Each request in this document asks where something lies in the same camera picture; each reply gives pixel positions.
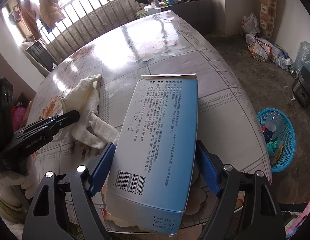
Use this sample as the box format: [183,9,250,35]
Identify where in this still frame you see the teal plastic bag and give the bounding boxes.
[266,140,279,157]

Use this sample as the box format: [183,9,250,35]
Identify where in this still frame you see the blue plastic basket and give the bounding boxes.
[256,108,296,173]

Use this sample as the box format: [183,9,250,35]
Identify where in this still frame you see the white plastic bag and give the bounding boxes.
[240,12,261,37]

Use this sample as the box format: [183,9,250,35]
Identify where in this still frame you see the brown hanging garment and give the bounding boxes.
[20,0,43,40]

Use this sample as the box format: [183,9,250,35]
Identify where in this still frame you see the clear red-trimmed document bag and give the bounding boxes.
[248,37,274,63]

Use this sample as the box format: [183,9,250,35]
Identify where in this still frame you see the dark grey rice cooker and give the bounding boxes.
[292,66,310,108]

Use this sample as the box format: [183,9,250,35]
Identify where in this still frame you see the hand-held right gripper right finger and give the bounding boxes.
[195,140,287,240]

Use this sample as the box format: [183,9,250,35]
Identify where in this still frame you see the crumpled clear plastic bags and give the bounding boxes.
[269,44,293,70]

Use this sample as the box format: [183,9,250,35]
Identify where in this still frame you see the round table with glossy cover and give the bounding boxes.
[26,10,273,233]

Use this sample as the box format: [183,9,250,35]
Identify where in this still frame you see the metal balcony railing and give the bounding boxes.
[18,0,150,68]

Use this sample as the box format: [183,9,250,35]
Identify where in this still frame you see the red printed bag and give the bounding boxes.
[11,106,29,130]

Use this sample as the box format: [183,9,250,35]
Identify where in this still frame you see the beige hanging jacket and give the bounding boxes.
[37,0,66,29]

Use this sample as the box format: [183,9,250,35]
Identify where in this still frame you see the person's left hand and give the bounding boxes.
[20,160,40,189]

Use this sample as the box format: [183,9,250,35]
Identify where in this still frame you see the blue white cardboard box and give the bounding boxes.
[105,74,198,236]

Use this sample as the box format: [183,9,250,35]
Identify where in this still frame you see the clear plastic water bottle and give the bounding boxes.
[265,109,282,140]

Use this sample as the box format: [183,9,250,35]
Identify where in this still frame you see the white plastic container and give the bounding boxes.
[245,33,257,46]

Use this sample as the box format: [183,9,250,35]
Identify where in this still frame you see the black slatted rack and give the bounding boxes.
[27,40,54,73]

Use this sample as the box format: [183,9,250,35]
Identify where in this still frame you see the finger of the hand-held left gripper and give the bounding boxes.
[25,117,80,140]
[20,110,80,133]

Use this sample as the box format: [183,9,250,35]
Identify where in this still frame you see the pink printed cloth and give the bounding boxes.
[286,195,310,238]

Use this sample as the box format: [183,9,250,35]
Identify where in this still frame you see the grey cabinet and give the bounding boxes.
[144,0,212,37]

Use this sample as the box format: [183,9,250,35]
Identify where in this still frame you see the white cotton cloth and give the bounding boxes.
[56,74,120,149]

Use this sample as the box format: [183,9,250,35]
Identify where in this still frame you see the dark hanging garment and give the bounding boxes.
[8,7,21,25]

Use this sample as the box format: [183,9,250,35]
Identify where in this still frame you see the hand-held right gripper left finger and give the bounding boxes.
[22,142,117,240]

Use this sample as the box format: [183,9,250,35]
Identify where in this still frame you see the empty blue water jug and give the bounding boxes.
[294,38,310,74]

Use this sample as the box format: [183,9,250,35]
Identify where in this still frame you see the yellow snack packet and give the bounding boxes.
[271,141,286,167]

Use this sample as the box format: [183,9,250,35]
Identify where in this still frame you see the tall patterned cardboard box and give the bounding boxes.
[259,0,278,43]

